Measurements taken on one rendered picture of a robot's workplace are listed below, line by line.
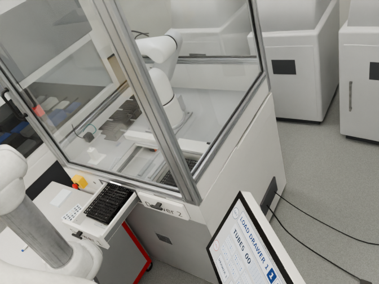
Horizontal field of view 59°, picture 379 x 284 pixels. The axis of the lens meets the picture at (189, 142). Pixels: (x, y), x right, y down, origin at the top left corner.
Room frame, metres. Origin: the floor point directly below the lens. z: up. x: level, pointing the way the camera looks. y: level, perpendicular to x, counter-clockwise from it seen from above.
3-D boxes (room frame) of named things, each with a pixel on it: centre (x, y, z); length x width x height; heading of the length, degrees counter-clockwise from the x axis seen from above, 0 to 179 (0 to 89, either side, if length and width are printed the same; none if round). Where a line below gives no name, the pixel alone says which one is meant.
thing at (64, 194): (1.68, 0.90, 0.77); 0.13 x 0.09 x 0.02; 137
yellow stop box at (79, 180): (1.62, 0.72, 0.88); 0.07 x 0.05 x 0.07; 46
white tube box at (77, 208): (1.46, 0.79, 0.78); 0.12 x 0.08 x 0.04; 121
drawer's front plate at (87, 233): (1.20, 0.67, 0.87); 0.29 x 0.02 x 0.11; 46
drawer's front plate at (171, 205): (1.18, 0.24, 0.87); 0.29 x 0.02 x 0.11; 46
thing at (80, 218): (1.35, 0.52, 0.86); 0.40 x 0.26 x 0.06; 136
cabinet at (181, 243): (1.72, 0.10, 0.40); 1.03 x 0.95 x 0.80; 46
